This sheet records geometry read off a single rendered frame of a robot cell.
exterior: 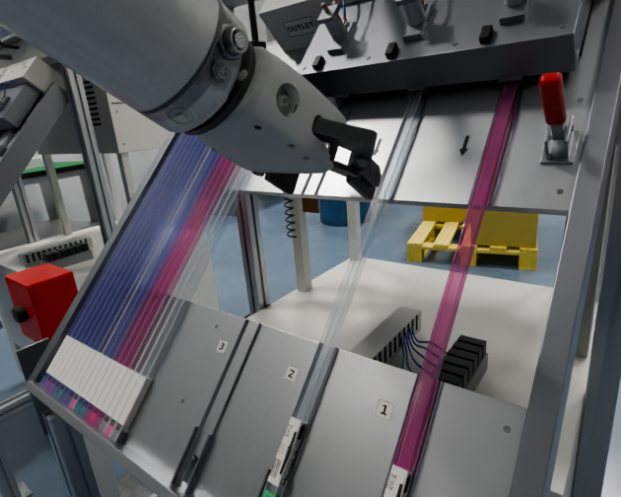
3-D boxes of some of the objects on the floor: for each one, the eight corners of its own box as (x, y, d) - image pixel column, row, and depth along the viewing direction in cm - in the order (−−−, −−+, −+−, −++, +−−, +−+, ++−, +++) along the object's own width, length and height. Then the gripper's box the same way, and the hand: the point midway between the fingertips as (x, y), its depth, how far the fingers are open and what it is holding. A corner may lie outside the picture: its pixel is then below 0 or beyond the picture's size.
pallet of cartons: (536, 272, 268) (542, 204, 255) (401, 260, 308) (400, 201, 294) (537, 222, 369) (541, 172, 356) (436, 218, 408) (436, 173, 395)
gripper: (107, 129, 32) (255, 212, 46) (281, 116, 22) (406, 228, 35) (141, 42, 33) (276, 148, 47) (320, -9, 23) (426, 146, 37)
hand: (326, 178), depth 40 cm, fingers open, 8 cm apart
